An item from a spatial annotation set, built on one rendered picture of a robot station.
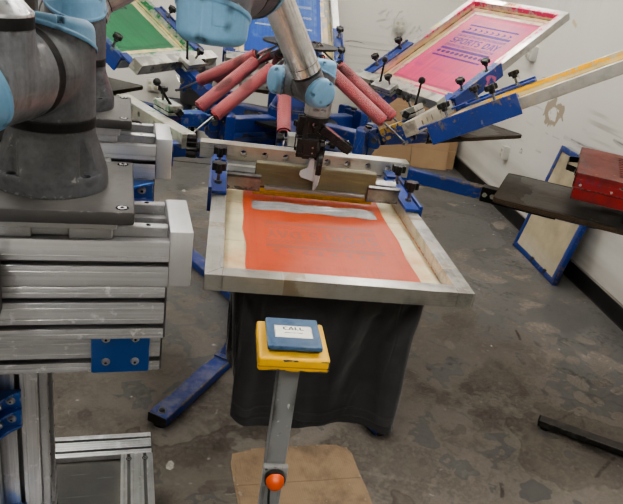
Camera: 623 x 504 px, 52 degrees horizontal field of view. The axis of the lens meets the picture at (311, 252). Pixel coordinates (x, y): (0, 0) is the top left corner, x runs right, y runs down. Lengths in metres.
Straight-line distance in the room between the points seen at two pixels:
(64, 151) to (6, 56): 0.18
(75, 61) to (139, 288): 0.33
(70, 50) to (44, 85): 0.08
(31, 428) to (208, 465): 1.00
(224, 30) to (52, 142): 0.34
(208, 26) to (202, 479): 1.81
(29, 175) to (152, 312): 0.27
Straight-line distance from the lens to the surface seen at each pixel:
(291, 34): 1.58
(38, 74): 0.83
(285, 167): 1.87
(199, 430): 2.47
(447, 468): 2.52
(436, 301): 1.43
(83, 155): 0.94
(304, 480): 2.30
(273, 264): 1.48
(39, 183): 0.92
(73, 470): 2.03
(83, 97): 0.92
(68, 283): 0.98
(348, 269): 1.51
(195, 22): 0.68
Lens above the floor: 1.59
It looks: 24 degrees down
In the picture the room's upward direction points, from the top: 9 degrees clockwise
